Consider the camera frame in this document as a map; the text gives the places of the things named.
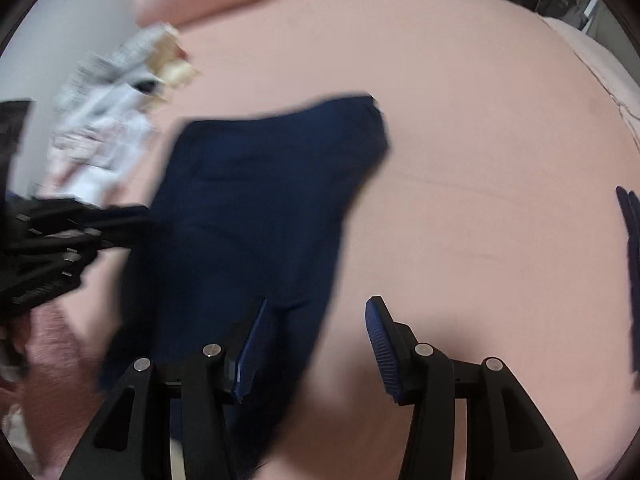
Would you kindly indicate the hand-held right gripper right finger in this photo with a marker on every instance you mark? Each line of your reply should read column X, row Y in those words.
column 380, row 350

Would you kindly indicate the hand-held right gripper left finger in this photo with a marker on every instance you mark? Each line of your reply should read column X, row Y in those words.
column 248, row 360

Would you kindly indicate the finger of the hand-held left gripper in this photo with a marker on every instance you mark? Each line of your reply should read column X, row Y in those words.
column 107, row 227

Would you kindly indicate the navy blue garment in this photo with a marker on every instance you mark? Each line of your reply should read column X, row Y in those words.
column 240, row 220

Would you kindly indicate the pile of light clothes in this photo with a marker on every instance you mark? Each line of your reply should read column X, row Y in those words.
column 107, row 115

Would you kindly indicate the pink fuzzy blanket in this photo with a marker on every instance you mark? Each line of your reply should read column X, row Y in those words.
column 50, row 375

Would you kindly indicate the pink bed sheet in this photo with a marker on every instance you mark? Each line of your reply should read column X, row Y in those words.
column 450, row 185

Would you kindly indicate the dark blue cloth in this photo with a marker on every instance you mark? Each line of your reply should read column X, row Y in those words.
column 631, row 240

